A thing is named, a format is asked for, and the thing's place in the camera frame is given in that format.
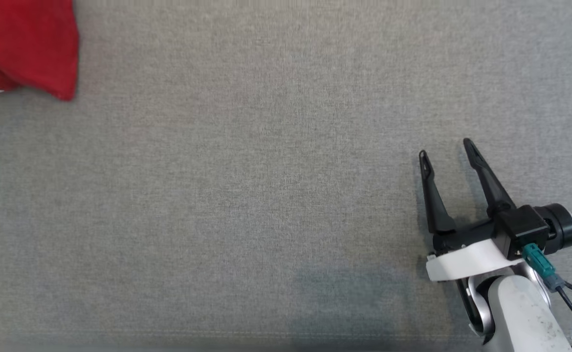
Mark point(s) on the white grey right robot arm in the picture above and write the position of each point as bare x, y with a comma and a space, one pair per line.
520, 313

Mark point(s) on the red white jersey shirt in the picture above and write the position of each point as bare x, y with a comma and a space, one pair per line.
27, 39

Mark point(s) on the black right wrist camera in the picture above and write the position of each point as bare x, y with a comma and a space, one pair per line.
523, 227

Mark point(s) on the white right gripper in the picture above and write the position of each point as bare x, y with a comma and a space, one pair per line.
467, 261

